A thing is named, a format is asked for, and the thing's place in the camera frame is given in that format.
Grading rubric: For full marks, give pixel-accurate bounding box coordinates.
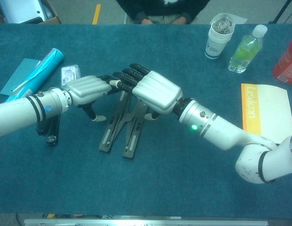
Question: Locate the black folding laptop stand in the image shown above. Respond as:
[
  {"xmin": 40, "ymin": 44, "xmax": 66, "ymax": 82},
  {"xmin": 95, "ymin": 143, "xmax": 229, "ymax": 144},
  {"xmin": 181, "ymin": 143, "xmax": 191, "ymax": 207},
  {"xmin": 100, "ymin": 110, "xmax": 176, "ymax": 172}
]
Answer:
[{"xmin": 98, "ymin": 87, "xmax": 158, "ymax": 160}]

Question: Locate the person in black sweater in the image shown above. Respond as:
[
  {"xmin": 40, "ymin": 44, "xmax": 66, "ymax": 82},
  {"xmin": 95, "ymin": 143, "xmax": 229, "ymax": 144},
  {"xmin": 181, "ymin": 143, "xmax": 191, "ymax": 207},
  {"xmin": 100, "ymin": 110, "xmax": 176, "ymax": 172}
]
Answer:
[{"xmin": 116, "ymin": 0, "xmax": 212, "ymax": 25}]

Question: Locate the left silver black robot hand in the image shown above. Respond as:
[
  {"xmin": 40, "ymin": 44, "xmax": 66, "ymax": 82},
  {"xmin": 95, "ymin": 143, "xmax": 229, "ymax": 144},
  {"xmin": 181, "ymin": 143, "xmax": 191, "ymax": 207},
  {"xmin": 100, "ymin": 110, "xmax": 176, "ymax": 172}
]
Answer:
[{"xmin": 63, "ymin": 74, "xmax": 116, "ymax": 122}]

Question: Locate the aluminium profile rail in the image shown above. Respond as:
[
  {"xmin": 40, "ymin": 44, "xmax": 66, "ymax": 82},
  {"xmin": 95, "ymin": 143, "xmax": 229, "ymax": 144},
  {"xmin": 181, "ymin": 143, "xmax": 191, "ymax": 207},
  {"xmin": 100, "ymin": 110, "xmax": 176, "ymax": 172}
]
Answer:
[{"xmin": 23, "ymin": 218, "xmax": 269, "ymax": 226}]

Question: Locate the black tripod leg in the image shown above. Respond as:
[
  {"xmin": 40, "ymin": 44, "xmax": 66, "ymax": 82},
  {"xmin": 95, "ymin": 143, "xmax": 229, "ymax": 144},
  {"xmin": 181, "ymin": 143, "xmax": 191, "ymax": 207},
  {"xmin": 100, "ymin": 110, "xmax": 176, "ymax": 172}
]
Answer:
[{"xmin": 268, "ymin": 0, "xmax": 292, "ymax": 24}]

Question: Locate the red drink can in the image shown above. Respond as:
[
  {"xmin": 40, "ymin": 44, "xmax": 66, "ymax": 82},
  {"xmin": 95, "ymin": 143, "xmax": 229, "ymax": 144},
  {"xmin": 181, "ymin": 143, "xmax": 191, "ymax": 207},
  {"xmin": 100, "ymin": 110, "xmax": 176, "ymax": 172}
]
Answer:
[{"xmin": 272, "ymin": 35, "xmax": 292, "ymax": 85}]

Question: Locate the yellow floor tape strip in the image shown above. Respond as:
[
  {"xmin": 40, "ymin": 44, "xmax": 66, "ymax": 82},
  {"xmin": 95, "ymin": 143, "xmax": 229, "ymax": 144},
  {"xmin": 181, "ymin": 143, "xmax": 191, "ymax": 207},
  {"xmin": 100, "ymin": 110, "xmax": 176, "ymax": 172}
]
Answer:
[{"xmin": 92, "ymin": 4, "xmax": 102, "ymax": 25}]

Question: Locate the yellow white Lexicon book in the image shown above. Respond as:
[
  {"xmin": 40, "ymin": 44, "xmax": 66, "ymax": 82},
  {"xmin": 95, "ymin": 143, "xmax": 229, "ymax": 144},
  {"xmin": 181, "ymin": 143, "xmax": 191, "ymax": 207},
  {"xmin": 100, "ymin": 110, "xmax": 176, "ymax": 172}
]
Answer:
[{"xmin": 241, "ymin": 83, "xmax": 292, "ymax": 144}]

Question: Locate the clear bottle green label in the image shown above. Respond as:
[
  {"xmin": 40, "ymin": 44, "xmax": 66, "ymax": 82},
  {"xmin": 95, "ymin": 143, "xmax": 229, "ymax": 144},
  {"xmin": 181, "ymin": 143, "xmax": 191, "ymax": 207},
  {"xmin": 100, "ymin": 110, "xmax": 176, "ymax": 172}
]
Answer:
[{"xmin": 228, "ymin": 24, "xmax": 268, "ymax": 74}]

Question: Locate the blue felt table cover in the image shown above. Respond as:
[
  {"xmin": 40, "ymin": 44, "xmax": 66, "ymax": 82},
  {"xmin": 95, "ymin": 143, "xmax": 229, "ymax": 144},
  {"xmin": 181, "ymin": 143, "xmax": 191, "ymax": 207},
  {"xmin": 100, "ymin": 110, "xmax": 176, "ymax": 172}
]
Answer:
[{"xmin": 0, "ymin": 23, "xmax": 292, "ymax": 216}]

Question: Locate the cardboard box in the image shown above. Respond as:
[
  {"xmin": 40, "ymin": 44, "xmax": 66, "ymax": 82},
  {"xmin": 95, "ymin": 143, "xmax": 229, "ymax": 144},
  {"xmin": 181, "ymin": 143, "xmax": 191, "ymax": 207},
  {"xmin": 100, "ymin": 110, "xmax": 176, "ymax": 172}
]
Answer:
[{"xmin": 0, "ymin": 0, "xmax": 62, "ymax": 24}]

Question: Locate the small clear plastic box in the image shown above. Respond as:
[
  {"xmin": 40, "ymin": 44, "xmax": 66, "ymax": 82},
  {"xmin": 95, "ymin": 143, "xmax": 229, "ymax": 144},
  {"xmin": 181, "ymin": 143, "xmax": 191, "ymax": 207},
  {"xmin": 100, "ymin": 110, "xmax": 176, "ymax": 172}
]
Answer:
[{"xmin": 60, "ymin": 64, "xmax": 81, "ymax": 89}]

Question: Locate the blue cling film roll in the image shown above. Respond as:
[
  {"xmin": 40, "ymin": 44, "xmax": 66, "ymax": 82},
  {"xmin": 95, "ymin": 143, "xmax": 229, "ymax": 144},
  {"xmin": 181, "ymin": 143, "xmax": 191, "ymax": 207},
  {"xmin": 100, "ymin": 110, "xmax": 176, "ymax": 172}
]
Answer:
[{"xmin": 4, "ymin": 48, "xmax": 65, "ymax": 102}]

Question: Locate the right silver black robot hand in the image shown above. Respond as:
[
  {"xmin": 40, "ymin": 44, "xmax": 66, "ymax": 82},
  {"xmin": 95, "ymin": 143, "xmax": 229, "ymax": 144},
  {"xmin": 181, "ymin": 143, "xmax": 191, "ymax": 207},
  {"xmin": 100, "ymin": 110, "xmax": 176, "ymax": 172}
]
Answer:
[{"xmin": 109, "ymin": 63, "xmax": 184, "ymax": 120}]

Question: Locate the white cup of paper clips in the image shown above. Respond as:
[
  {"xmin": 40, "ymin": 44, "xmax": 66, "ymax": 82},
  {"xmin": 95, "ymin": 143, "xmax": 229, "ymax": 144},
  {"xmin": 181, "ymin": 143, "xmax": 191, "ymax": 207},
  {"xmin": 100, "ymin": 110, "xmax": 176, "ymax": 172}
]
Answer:
[{"xmin": 204, "ymin": 13, "xmax": 236, "ymax": 59}]

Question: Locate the black stapler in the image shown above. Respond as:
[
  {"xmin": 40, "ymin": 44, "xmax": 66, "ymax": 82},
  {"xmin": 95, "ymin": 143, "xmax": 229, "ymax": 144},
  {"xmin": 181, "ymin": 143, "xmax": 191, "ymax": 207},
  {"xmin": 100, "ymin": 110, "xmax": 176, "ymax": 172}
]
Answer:
[{"xmin": 36, "ymin": 114, "xmax": 62, "ymax": 147}]

